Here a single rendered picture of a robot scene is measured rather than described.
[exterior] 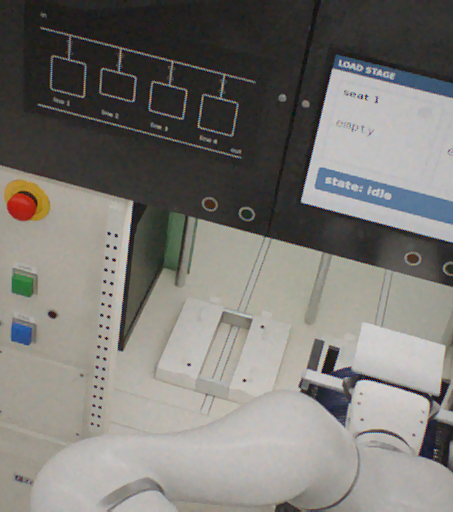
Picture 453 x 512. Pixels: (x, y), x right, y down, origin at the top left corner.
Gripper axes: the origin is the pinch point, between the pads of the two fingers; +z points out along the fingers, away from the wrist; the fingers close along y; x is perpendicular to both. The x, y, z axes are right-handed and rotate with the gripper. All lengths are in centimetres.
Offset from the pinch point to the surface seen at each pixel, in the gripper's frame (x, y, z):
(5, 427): -39, -57, 1
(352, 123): 35.0, -14.6, 1.1
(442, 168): 32.3, -2.9, 1.2
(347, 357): -35, -5, 37
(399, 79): 42.1, -10.8, 1.1
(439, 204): 27.2, -1.8, 1.2
